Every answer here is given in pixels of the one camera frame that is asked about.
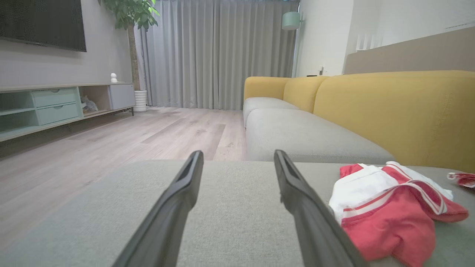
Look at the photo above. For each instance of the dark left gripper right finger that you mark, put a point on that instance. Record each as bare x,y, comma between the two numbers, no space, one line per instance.
315,230

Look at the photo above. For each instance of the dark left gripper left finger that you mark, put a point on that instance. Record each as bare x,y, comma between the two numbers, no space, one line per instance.
167,226

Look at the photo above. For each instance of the red white basketball jersey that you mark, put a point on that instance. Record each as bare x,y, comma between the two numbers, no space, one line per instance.
393,226

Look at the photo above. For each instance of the large grey sofa ottoman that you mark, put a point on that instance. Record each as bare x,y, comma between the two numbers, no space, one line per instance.
237,222

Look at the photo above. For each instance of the long grey sofa seat cushion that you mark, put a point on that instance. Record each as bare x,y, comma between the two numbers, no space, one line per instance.
304,137

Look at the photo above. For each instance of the white ribbed plant pot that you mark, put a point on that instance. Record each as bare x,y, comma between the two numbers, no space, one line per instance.
140,101

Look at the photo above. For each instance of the short grey sofa seat cushion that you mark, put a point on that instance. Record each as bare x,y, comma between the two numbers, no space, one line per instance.
263,104

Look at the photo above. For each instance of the narrow yellow sofa back cushion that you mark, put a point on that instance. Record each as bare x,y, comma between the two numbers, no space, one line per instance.
302,92

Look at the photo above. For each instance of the wide yellow sofa back cushion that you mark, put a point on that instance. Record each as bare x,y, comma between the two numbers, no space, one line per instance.
400,118

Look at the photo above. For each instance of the grey item in cabinet shelf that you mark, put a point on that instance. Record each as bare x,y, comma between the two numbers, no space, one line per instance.
89,105

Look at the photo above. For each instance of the yellow sofa end cushion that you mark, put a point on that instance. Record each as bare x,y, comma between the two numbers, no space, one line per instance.
263,87

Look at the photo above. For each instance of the red white basketball shorts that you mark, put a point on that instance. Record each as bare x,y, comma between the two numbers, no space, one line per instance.
464,180

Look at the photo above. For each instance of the small white figurine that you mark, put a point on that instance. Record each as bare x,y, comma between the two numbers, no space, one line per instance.
113,78

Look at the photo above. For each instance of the low mint grey TV cabinet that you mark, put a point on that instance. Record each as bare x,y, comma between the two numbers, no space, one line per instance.
55,107

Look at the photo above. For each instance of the grey floor-length curtain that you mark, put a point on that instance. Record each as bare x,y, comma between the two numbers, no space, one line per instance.
215,55

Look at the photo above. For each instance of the mint green floor lamp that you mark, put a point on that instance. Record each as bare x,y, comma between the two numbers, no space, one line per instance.
290,20

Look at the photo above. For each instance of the green leafy indoor tree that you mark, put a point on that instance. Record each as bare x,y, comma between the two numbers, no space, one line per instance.
130,15

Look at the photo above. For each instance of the beige wall panel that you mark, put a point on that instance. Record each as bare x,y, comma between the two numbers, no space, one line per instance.
415,55

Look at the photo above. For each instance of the black wall television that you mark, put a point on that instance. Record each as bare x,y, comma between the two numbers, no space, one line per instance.
44,20

